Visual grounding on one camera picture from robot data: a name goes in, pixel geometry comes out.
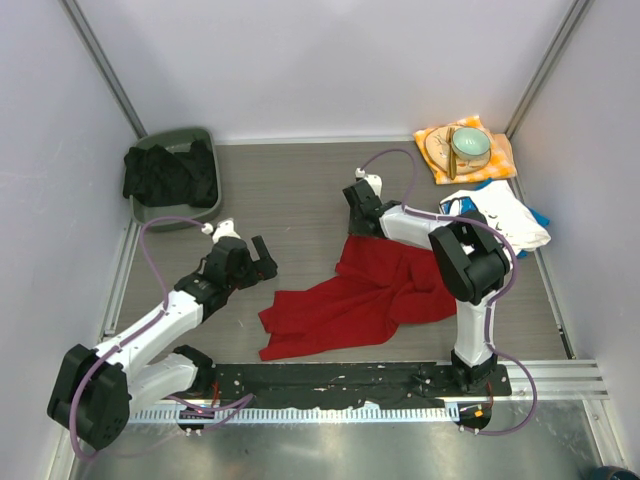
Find white slotted cable duct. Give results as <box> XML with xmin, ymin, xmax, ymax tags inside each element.
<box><xmin>129</xmin><ymin>402</ymin><xmax>459</xmax><ymax>427</ymax></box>

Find orange checkered cloth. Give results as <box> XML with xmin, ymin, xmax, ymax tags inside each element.
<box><xmin>413</xmin><ymin>115</ymin><xmax>517</xmax><ymax>185</ymax></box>

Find black t-shirt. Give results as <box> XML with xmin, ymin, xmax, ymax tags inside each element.
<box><xmin>123</xmin><ymin>140</ymin><xmax>219</xmax><ymax>208</ymax></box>

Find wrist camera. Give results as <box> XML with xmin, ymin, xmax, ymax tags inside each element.
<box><xmin>200</xmin><ymin>218</ymin><xmax>241</xmax><ymax>245</ymax></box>
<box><xmin>355</xmin><ymin>168</ymin><xmax>383</xmax><ymax>197</ymax></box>

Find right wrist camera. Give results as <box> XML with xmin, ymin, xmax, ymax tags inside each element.
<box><xmin>355</xmin><ymin>168</ymin><xmax>383</xmax><ymax>197</ymax></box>

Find red t-shirt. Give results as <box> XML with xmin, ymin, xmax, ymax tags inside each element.
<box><xmin>259</xmin><ymin>235</ymin><xmax>456</xmax><ymax>361</ymax></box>

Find wooden chopsticks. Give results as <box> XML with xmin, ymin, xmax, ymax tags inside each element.
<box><xmin>446</xmin><ymin>126</ymin><xmax>457</xmax><ymax>180</ymax></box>

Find white daisy print t-shirt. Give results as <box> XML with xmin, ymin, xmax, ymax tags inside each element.
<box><xmin>438</xmin><ymin>179</ymin><xmax>552</xmax><ymax>254</ymax></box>

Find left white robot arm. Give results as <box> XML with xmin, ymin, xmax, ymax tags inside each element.
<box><xmin>47</xmin><ymin>236</ymin><xmax>278</xmax><ymax>451</ymax></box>

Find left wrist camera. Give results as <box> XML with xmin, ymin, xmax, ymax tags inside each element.
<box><xmin>200</xmin><ymin>218</ymin><xmax>241</xmax><ymax>245</ymax></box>

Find light green bowl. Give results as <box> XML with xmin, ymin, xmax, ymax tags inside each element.
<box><xmin>451</xmin><ymin>127</ymin><xmax>491</xmax><ymax>160</ymax></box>

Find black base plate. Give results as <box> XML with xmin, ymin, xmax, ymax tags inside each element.
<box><xmin>175</xmin><ymin>362</ymin><xmax>512</xmax><ymax>410</ymax></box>

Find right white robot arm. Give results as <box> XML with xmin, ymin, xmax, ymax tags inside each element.
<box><xmin>343</xmin><ymin>178</ymin><xmax>512</xmax><ymax>395</ymax></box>

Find beige plate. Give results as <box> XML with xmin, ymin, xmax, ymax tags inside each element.
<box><xmin>424</xmin><ymin>125</ymin><xmax>491</xmax><ymax>179</ymax></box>

